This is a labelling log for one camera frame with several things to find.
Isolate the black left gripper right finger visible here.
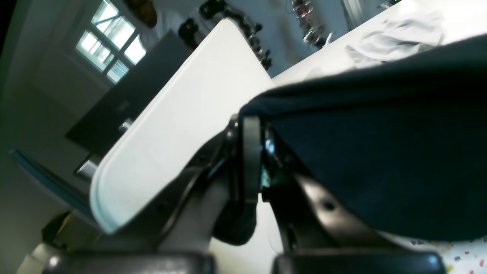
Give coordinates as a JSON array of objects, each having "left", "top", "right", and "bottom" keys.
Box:
[{"left": 263, "top": 129, "right": 404, "bottom": 252}]

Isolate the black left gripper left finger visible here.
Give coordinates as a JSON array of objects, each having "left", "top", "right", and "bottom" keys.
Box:
[{"left": 95, "top": 114, "right": 263, "bottom": 252}]

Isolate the black t-shirt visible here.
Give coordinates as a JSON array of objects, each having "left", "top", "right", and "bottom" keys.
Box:
[{"left": 213, "top": 34, "right": 487, "bottom": 246}]

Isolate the white chair back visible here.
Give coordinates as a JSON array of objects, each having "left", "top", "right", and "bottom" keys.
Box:
[{"left": 90, "top": 19, "right": 274, "bottom": 234}]

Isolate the terrazzo patterned tablecloth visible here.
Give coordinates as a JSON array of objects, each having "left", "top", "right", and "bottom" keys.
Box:
[{"left": 380, "top": 232, "right": 487, "bottom": 274}]

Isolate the crumpled white cloth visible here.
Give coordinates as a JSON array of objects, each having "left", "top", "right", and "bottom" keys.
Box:
[{"left": 345, "top": 11, "right": 444, "bottom": 69}]

